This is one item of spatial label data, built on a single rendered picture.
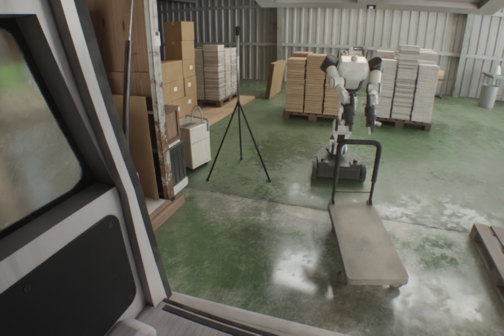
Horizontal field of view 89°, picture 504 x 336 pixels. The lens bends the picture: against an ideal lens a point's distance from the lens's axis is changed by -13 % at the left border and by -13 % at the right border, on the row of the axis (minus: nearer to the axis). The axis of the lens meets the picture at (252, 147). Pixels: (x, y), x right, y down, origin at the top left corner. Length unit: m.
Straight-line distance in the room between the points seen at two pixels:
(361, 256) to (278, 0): 1.61
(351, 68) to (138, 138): 1.94
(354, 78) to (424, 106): 3.08
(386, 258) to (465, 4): 1.50
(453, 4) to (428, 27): 8.18
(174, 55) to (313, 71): 2.53
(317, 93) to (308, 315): 4.16
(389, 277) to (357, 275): 0.19
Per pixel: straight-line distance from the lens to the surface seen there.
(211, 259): 2.23
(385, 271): 2.00
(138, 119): 2.58
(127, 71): 0.85
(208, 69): 6.11
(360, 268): 1.96
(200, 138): 3.40
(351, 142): 2.30
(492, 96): 9.00
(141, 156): 2.70
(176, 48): 5.60
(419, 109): 5.69
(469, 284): 2.47
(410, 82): 5.59
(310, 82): 5.38
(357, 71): 2.73
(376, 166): 2.44
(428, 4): 1.66
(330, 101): 5.40
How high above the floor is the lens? 1.51
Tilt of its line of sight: 21 degrees down
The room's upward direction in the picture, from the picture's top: straight up
